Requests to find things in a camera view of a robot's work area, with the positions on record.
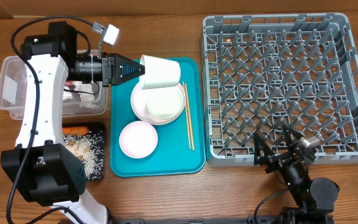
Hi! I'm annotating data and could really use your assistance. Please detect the black waste tray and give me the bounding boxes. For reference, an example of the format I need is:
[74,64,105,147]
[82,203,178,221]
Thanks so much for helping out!
[63,122,107,181]

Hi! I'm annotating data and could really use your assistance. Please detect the cream plastic cup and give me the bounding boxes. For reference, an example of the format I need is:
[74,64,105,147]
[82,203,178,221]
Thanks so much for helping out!
[139,55,181,90]

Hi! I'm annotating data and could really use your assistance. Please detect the orange carrot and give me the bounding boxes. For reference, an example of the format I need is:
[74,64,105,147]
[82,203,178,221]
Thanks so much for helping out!
[62,126,89,135]

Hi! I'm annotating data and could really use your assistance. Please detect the pink food bowl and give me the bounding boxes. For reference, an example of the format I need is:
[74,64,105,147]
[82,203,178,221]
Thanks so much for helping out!
[119,121,158,159]

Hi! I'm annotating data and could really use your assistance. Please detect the cream shallow bowl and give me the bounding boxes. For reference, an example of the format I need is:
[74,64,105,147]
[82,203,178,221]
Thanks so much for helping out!
[146,86,183,119]

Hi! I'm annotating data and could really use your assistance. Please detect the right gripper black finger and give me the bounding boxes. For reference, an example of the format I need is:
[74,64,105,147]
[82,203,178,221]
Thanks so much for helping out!
[282,124,303,149]
[253,133,274,166]

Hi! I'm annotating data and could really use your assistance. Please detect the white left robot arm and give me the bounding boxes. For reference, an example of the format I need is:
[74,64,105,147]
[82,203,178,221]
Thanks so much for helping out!
[1,16,145,223]

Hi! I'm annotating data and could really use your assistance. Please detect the grey dishwasher rack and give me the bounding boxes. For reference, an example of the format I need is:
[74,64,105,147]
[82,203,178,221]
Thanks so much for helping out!
[201,12,358,167]

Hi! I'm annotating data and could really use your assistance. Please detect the rice and peanut leftovers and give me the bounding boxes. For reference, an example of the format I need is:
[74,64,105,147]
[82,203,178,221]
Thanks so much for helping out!
[63,131,106,180]

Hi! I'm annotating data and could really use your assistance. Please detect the teal plastic tray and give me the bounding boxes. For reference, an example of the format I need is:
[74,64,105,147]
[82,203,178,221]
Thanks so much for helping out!
[109,57,206,177]

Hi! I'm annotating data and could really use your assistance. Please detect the clear plastic waste bin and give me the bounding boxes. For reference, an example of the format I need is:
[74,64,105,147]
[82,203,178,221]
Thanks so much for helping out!
[0,56,108,120]

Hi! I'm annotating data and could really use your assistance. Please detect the white napkin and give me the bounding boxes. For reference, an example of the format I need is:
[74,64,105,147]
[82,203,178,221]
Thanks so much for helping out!
[63,86,73,101]

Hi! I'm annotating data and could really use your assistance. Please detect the pink round plate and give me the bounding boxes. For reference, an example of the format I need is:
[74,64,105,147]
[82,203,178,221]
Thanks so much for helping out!
[131,83,185,125]

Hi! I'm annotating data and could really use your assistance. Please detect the red snack wrapper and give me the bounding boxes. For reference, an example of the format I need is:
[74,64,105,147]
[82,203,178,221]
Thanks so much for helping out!
[65,81,75,86]

